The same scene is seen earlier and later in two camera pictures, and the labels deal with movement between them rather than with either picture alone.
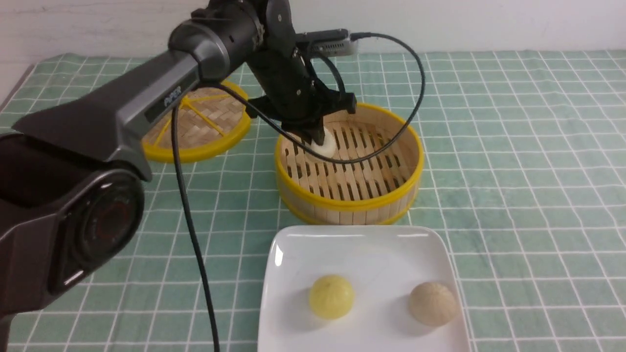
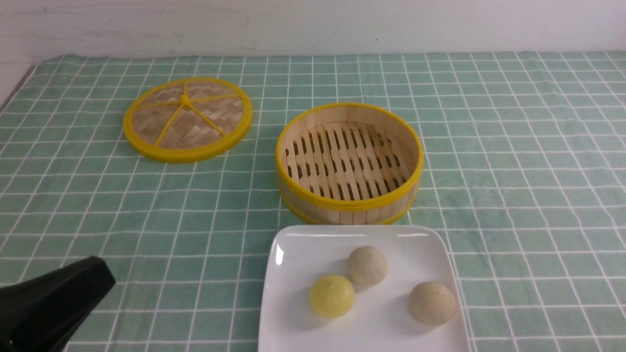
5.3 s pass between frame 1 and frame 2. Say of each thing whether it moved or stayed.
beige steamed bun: stayed
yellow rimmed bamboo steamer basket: stayed
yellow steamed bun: stayed
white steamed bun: moved
